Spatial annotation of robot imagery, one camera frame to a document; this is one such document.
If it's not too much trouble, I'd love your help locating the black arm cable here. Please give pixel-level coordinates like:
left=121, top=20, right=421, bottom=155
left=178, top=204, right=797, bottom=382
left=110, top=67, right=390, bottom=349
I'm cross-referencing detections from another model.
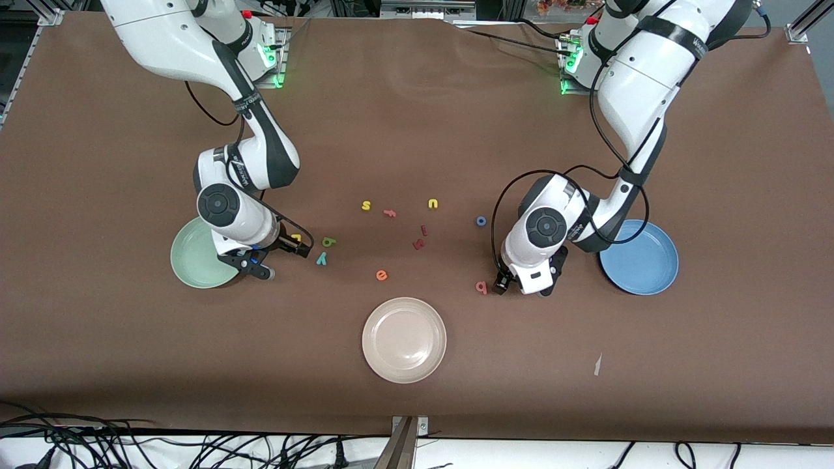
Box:
left=490, top=0, right=773, bottom=278
left=184, top=78, right=315, bottom=259

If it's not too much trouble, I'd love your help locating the light green plate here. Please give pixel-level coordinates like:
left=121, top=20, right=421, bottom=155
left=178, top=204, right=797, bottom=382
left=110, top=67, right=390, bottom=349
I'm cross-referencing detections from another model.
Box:
left=170, top=215, right=243, bottom=289

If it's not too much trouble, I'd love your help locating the metal clamp bracket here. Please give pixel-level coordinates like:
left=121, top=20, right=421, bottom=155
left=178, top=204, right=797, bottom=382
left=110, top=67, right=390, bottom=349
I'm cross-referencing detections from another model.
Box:
left=375, top=415, right=430, bottom=469

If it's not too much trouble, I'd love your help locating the grey metal box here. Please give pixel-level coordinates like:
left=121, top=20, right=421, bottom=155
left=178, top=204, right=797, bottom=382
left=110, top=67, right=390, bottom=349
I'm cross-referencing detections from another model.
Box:
left=380, top=0, right=478, bottom=21

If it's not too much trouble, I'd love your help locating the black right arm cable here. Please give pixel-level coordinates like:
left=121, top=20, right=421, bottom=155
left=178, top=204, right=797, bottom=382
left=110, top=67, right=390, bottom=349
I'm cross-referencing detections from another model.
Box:
left=184, top=78, right=315, bottom=259

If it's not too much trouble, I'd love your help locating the orange flower decoration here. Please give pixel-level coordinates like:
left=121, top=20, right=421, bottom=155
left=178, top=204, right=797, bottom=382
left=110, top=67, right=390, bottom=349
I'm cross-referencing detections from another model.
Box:
left=536, top=0, right=588, bottom=16

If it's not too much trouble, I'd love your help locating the black cable tangle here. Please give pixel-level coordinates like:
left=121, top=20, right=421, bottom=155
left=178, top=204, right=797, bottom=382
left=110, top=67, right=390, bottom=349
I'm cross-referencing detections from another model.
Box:
left=0, top=401, right=392, bottom=469

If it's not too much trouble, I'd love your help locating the aluminium frame profile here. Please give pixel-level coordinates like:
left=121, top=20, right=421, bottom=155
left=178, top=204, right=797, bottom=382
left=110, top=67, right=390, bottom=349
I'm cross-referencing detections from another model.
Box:
left=784, top=0, right=834, bottom=45
left=0, top=8, right=67, bottom=128

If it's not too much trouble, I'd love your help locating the brown paper table cover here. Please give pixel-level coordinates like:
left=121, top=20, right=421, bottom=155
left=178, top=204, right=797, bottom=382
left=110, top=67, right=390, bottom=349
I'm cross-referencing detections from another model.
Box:
left=0, top=10, right=834, bottom=446

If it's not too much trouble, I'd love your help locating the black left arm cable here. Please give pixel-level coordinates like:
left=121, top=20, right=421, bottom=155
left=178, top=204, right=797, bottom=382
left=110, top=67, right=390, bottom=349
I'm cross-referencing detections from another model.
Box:
left=490, top=0, right=773, bottom=278

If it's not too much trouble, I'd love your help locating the blue plate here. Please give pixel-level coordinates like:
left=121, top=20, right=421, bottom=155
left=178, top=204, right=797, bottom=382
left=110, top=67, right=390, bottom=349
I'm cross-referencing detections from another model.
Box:
left=599, top=219, right=680, bottom=296

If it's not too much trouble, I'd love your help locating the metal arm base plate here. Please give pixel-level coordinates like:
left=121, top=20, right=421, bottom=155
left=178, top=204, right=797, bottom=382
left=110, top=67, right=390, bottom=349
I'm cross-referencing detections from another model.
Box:
left=558, top=33, right=603, bottom=98
left=251, top=26, right=289, bottom=89

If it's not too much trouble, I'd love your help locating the beige plate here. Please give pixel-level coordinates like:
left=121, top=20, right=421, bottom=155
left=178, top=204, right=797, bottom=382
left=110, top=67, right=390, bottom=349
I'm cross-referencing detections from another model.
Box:
left=362, top=297, right=448, bottom=384

